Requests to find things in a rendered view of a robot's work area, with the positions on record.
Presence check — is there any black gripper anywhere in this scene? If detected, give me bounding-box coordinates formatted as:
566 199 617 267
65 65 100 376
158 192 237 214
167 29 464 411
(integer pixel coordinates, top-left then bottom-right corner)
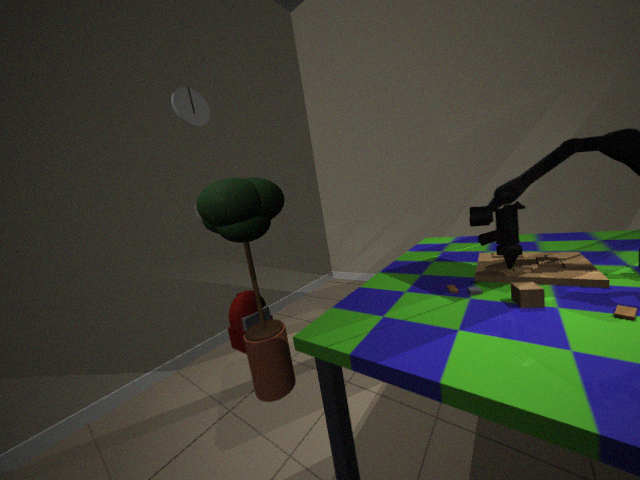
497 223 522 269

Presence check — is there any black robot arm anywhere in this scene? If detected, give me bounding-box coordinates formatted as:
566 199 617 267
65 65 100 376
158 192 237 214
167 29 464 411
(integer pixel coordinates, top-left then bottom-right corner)
469 128 640 246

